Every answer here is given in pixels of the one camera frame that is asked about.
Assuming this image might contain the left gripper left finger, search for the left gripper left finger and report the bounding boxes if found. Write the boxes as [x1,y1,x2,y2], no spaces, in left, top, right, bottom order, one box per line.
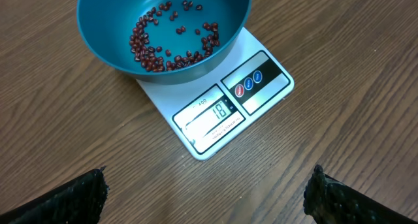
[1,167,109,224]

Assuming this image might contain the white digital kitchen scale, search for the white digital kitchen scale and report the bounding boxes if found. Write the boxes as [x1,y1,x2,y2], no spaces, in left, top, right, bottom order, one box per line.
[139,29,295,161]

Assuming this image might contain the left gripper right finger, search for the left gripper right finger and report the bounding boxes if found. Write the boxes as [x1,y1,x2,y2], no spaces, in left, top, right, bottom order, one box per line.
[303,165,417,224]

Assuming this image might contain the red beans in bowl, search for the red beans in bowl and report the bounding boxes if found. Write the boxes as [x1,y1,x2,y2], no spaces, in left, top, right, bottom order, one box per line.
[129,0,221,72]

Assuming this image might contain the teal round bowl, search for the teal round bowl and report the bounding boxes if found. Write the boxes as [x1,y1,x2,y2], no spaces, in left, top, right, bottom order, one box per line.
[77,0,251,84]

